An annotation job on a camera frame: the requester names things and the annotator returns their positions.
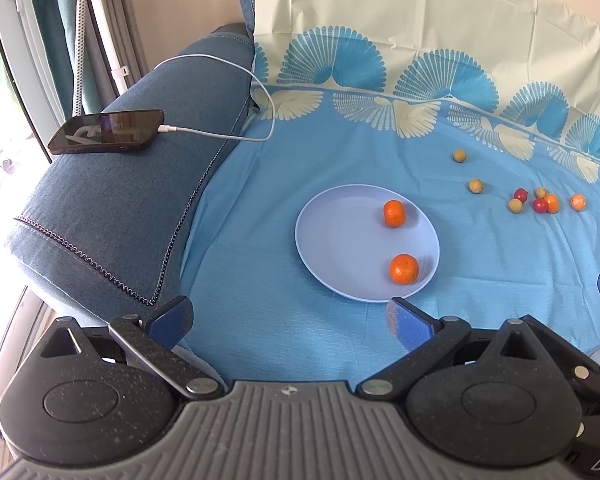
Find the red cherry tomato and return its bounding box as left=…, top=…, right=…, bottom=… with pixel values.
left=532, top=198, right=548, bottom=214
left=514, top=188, right=528, bottom=203

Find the light blue round plate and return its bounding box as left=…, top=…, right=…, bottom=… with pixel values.
left=294, top=184, right=440, bottom=304

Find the white garment steamer stand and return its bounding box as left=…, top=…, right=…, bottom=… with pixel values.
left=70, top=0, right=87, bottom=117

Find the large orange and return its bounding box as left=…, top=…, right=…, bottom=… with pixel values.
left=382, top=200, right=406, bottom=228

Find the orange tangerine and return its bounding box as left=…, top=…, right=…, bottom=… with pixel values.
left=544, top=194, right=560, bottom=214
left=389, top=254, right=419, bottom=285
left=570, top=194, right=586, bottom=211

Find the dark teal curtain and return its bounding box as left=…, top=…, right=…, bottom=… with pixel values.
left=32, top=0, right=76, bottom=118

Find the white charging cable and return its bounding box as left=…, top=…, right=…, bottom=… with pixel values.
left=151, top=53, right=278, bottom=143

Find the black smartphone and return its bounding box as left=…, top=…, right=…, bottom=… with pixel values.
left=47, top=110, right=164, bottom=155

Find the blue sofa armrest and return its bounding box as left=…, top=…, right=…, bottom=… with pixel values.
left=8, top=24, right=253, bottom=326

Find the white window frame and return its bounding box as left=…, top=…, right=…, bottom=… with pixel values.
left=0, top=0, right=65, bottom=153

